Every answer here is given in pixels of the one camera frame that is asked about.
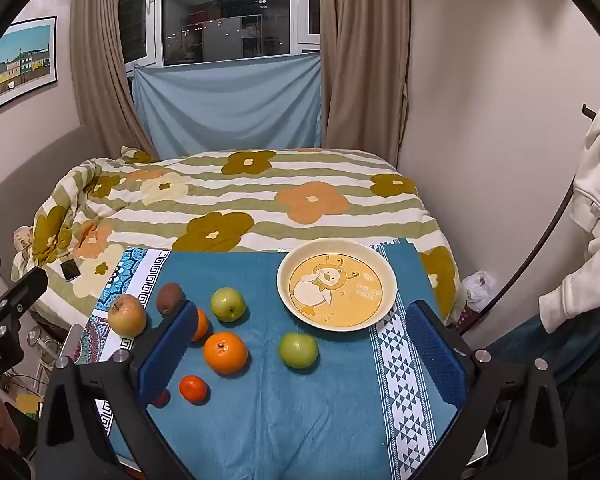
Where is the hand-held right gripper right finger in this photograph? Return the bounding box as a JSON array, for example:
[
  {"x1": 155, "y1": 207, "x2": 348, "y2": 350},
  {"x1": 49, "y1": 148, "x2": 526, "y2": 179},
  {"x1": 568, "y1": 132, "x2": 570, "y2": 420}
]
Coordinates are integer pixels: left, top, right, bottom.
[{"x1": 404, "y1": 300, "x2": 570, "y2": 480}]

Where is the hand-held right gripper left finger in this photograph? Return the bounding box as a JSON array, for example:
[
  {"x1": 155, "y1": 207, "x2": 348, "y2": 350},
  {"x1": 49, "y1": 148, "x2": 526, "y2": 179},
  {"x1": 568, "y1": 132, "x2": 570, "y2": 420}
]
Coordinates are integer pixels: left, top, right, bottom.
[{"x1": 35, "y1": 299, "x2": 201, "y2": 480}]

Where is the small dark orange tangerine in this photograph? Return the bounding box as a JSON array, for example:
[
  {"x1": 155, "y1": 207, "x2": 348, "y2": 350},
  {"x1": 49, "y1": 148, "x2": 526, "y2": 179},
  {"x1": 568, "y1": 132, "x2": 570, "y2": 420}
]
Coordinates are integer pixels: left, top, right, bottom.
[{"x1": 179, "y1": 375, "x2": 209, "y2": 404}]

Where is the medium orange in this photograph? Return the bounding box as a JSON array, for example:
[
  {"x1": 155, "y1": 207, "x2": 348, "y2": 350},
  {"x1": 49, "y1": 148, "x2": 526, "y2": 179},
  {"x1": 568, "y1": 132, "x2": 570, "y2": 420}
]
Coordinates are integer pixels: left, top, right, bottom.
[{"x1": 190, "y1": 308, "x2": 210, "y2": 343}]

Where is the red-yellow apple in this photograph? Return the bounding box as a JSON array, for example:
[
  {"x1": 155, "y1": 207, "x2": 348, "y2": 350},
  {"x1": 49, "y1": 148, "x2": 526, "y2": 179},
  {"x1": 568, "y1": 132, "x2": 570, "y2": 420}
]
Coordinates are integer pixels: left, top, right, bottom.
[{"x1": 107, "y1": 294, "x2": 147, "y2": 338}]

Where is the large orange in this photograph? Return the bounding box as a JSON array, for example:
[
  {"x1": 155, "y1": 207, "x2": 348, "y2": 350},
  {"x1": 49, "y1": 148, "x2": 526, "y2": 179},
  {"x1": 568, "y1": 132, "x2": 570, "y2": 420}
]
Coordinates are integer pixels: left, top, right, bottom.
[{"x1": 203, "y1": 331, "x2": 248, "y2": 375}]

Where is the cream bowl with cartoon print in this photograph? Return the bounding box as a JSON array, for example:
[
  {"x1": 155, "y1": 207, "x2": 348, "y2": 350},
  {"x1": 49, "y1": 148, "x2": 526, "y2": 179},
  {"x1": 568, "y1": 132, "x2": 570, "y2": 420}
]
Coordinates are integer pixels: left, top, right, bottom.
[{"x1": 277, "y1": 238, "x2": 397, "y2": 331}]

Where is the green apple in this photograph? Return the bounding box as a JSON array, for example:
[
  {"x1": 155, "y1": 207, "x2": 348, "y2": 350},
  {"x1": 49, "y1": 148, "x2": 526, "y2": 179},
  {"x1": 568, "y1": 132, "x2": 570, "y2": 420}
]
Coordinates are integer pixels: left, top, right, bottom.
[
  {"x1": 279, "y1": 332, "x2": 319, "y2": 370},
  {"x1": 210, "y1": 287, "x2": 247, "y2": 323}
]

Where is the patterned pillow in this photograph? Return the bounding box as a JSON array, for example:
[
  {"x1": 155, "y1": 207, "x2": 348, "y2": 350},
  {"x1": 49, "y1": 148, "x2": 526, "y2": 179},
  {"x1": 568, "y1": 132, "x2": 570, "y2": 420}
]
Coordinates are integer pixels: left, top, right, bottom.
[{"x1": 12, "y1": 226, "x2": 36, "y2": 252}]

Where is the brown kiwi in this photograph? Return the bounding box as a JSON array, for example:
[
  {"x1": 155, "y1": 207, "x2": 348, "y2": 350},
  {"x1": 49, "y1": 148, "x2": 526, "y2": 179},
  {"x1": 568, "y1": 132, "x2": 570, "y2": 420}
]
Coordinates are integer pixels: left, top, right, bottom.
[{"x1": 156, "y1": 282, "x2": 185, "y2": 315}]

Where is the white plastic bag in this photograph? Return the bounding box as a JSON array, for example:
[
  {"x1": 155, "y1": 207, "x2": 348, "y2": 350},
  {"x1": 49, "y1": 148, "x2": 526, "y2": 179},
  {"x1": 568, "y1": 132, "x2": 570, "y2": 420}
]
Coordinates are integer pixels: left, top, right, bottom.
[{"x1": 462, "y1": 270, "x2": 498, "y2": 313}]

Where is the blue patterned cloth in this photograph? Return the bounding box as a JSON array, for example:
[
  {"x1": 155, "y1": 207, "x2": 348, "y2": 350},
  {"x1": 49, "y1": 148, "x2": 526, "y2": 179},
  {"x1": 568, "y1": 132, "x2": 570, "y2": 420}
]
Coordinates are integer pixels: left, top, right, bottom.
[{"x1": 72, "y1": 239, "x2": 468, "y2": 480}]

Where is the dark blue garment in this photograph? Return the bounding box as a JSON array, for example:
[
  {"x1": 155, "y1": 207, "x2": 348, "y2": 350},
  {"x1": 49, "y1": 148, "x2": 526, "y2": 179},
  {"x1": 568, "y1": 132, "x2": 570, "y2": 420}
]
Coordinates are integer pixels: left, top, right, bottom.
[{"x1": 480, "y1": 305, "x2": 600, "y2": 480}]

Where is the black curved tube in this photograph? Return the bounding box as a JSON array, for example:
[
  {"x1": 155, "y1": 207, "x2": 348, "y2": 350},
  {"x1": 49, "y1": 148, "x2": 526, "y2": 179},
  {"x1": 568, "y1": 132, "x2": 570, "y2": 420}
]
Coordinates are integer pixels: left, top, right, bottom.
[{"x1": 457, "y1": 180, "x2": 578, "y2": 336}]

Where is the floral striped blanket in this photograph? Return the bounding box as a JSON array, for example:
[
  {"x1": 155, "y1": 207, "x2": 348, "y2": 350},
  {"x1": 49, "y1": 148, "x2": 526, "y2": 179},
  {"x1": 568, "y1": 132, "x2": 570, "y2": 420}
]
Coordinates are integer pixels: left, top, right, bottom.
[{"x1": 11, "y1": 147, "x2": 461, "y2": 326}]

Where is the beige curtain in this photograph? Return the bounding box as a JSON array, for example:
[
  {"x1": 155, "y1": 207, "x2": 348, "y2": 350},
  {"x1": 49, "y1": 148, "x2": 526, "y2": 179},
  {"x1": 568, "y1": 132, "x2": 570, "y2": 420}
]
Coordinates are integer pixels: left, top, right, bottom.
[
  {"x1": 320, "y1": 0, "x2": 411, "y2": 166},
  {"x1": 70, "y1": 0, "x2": 158, "y2": 161}
]

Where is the light blue sheet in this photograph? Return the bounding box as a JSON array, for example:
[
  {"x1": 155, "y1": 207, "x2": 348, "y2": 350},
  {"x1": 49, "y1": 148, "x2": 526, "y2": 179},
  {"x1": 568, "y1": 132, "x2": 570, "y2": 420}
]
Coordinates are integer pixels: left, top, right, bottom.
[{"x1": 130, "y1": 51, "x2": 323, "y2": 158}]

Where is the window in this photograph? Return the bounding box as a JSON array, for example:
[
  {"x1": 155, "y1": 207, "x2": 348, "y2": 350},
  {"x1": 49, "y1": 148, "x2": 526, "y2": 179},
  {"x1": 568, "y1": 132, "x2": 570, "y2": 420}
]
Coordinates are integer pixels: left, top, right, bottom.
[{"x1": 117, "y1": 0, "x2": 326, "y2": 66}]

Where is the wall poster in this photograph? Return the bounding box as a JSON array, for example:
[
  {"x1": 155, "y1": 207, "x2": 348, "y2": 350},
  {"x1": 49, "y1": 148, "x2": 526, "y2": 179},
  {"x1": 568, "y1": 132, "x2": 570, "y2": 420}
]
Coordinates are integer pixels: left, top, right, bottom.
[{"x1": 0, "y1": 16, "x2": 58, "y2": 120}]

